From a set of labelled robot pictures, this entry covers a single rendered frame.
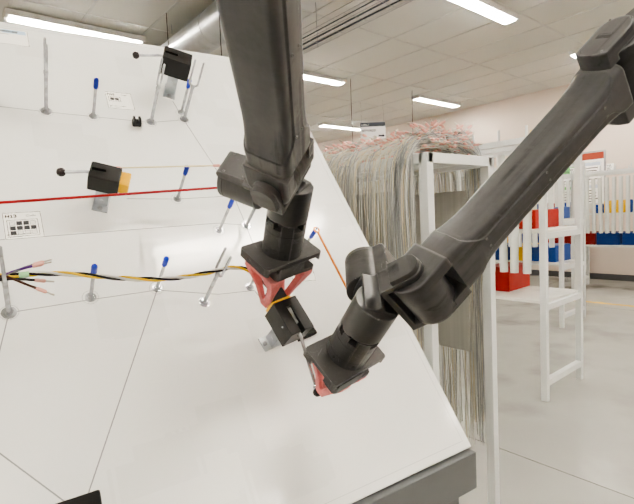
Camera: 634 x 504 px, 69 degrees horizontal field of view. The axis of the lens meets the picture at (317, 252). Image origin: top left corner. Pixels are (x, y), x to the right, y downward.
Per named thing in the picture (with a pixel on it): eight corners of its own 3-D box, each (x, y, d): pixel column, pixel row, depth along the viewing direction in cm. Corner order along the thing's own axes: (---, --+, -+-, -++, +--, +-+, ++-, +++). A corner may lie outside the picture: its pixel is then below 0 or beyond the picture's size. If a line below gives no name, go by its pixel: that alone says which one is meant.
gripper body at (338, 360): (300, 355, 62) (318, 320, 57) (352, 330, 69) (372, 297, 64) (330, 394, 59) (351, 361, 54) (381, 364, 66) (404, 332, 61)
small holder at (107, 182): (59, 181, 76) (60, 149, 71) (118, 194, 79) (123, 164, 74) (52, 202, 73) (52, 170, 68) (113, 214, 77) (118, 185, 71)
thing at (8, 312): (18, 318, 61) (11, 258, 51) (1, 320, 60) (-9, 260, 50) (16, 305, 62) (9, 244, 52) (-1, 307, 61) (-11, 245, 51)
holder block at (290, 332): (282, 347, 70) (292, 335, 67) (264, 316, 71) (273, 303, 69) (303, 337, 72) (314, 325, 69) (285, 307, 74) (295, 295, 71)
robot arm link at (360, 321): (361, 308, 53) (406, 319, 54) (357, 267, 58) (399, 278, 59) (339, 344, 57) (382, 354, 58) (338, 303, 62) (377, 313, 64)
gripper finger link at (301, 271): (243, 296, 72) (249, 246, 67) (279, 282, 77) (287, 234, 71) (269, 322, 68) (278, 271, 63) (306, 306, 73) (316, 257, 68)
